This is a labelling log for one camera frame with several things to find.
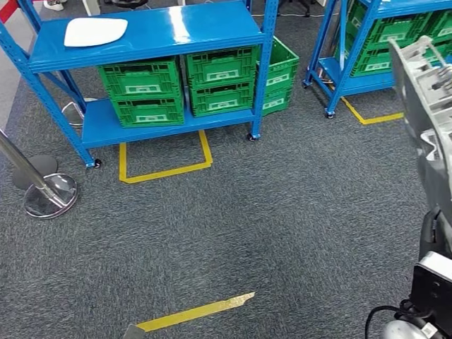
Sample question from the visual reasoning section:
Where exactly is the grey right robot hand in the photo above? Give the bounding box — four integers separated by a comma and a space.
418, 201, 452, 261

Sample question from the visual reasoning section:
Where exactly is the grey wheel hubcap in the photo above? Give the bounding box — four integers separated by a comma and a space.
388, 36, 452, 211

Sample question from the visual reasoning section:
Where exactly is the blue metal shelf rack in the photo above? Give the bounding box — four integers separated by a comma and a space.
303, 0, 452, 119
0, 0, 280, 170

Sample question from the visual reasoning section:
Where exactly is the dark robot body part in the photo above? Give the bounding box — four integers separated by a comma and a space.
122, 323, 146, 339

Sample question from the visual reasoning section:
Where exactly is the white plastic cover part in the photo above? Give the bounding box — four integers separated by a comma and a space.
63, 18, 128, 48

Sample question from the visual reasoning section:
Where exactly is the yellow floor tape square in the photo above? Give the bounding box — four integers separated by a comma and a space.
340, 95, 405, 126
135, 292, 256, 333

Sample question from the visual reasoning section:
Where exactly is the green plastic crate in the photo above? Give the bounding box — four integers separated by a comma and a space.
262, 84, 294, 117
185, 45, 259, 90
349, 45, 395, 78
111, 93, 185, 129
426, 9, 452, 45
263, 36, 300, 90
189, 83, 256, 118
97, 56, 184, 102
353, 13, 435, 50

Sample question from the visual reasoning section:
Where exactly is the chrome base barrier stanchion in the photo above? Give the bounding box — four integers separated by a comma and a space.
0, 129, 79, 220

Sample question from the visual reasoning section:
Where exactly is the red barrier belt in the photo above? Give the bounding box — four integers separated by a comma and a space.
0, 0, 18, 23

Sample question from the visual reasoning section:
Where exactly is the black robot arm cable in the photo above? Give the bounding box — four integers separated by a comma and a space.
364, 299, 424, 339

